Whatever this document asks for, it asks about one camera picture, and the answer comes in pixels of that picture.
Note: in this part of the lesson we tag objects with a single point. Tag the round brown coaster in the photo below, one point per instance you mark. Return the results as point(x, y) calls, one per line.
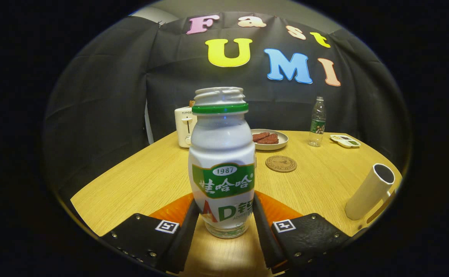
point(281, 164)

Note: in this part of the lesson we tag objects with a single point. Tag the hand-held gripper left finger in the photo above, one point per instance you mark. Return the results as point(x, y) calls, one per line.
point(186, 238)

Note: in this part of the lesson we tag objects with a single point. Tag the black backdrop cloth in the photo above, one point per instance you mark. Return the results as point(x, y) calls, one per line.
point(105, 115)

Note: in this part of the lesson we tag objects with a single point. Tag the white compartment tray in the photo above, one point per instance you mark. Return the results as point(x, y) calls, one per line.
point(345, 141)

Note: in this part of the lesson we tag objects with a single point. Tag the white juice bottle green label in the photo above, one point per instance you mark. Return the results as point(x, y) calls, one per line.
point(222, 146)

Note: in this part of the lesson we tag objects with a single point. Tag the wooden table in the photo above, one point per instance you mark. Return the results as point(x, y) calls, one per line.
point(139, 184)

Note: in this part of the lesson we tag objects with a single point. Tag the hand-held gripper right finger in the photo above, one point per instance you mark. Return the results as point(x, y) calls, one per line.
point(265, 238)

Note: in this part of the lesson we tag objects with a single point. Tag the round beige plate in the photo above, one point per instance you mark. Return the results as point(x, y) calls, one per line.
point(283, 138)

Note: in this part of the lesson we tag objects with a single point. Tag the clear plastic water bottle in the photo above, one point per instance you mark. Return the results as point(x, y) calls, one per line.
point(317, 127)

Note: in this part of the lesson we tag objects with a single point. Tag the reddish brown meat slice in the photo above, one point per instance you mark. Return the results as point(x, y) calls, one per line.
point(259, 136)
point(270, 140)

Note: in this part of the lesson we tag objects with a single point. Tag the white toaster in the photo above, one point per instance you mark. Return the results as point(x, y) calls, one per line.
point(181, 132)

